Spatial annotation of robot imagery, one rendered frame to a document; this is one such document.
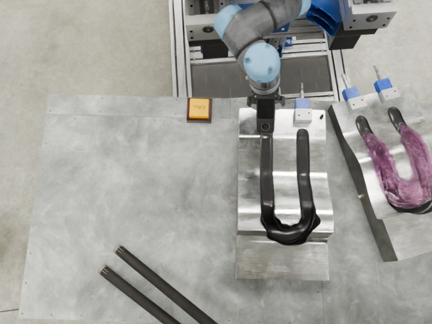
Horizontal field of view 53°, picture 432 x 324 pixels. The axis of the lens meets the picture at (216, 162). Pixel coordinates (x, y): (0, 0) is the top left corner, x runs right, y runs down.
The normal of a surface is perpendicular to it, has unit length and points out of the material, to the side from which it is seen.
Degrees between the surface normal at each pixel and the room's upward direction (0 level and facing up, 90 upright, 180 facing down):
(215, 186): 0
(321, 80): 0
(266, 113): 42
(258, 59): 11
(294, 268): 0
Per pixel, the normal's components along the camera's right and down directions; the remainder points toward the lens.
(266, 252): 0.00, -0.25
